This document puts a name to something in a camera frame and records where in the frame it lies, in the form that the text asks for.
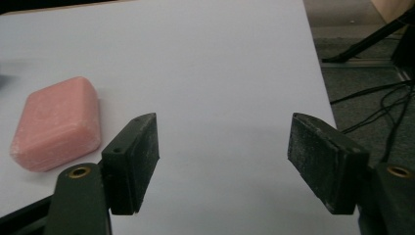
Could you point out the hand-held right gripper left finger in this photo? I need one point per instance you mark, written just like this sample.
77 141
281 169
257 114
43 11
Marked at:
130 163

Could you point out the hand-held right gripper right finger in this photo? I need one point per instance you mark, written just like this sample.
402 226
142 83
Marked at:
326 163

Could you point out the pink soap bar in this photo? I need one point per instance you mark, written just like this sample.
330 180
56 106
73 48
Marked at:
57 125

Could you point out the black stand leg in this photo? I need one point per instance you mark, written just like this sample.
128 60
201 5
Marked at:
368 37

